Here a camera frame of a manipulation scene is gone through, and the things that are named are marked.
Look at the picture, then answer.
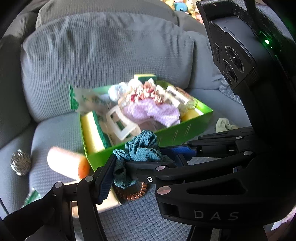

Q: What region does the teal scrunchie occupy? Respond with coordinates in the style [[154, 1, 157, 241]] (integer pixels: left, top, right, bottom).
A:
[[113, 130, 174, 189]]

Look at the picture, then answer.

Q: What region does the tissue pack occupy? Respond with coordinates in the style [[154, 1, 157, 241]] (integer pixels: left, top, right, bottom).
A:
[[166, 85, 198, 109], [155, 85, 180, 108]]

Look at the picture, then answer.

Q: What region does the red patterned scrunchie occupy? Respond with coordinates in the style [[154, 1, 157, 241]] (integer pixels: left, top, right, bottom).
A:
[[130, 81, 158, 102]]

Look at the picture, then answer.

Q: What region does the clear pink hair claw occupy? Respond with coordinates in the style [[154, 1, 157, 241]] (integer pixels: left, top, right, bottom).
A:
[[118, 90, 137, 108]]

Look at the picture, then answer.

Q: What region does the orange white foam roll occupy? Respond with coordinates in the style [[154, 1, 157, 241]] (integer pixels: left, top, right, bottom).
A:
[[47, 147, 90, 180]]

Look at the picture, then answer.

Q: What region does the green cardboard box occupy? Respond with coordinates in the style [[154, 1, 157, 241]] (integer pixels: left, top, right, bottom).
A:
[[71, 80, 213, 170]]

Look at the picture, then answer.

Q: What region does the yellow sponge flat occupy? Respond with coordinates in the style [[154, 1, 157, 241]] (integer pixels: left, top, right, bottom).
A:
[[181, 108, 204, 121]]

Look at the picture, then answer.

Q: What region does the green sponge in wrapper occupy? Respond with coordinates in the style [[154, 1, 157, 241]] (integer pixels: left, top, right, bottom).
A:
[[80, 111, 112, 155]]

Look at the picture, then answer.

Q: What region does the white square hair claw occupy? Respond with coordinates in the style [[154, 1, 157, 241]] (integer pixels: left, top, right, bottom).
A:
[[105, 105, 141, 142]]

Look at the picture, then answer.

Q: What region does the tissue pack in box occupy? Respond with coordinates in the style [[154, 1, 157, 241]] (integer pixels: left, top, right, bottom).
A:
[[166, 85, 198, 109]]

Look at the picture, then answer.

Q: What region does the purple mesh bath pouf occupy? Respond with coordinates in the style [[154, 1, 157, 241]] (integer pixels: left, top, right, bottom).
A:
[[121, 99, 180, 128]]

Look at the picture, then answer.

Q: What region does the pale green scrunchie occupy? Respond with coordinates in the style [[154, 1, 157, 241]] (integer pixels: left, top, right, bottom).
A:
[[216, 118, 238, 133]]

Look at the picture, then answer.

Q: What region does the cream scrunchie in box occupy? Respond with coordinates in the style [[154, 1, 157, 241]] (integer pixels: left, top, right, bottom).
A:
[[128, 78, 156, 90]]

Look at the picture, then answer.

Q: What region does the yellow green sponge upright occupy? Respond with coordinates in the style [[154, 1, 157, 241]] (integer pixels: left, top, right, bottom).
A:
[[133, 73, 157, 83]]

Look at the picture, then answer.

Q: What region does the right blue cushion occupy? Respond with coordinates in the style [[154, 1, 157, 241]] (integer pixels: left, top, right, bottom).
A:
[[187, 31, 223, 90]]

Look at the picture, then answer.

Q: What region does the green printed plastic bag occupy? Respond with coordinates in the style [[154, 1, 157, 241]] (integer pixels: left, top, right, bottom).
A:
[[69, 85, 112, 116]]

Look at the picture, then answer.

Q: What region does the large blue back cushion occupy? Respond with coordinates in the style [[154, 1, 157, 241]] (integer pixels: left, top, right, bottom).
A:
[[21, 13, 194, 121]]

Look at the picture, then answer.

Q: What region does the blue sofa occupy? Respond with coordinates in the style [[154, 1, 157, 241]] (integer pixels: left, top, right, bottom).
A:
[[0, 0, 296, 241]]

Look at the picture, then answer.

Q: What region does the brown spiral hair tie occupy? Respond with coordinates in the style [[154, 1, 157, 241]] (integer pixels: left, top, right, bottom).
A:
[[114, 181, 149, 202]]

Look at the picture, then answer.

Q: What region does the black camera box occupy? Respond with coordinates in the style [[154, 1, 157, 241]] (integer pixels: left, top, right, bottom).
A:
[[196, 1, 287, 96]]

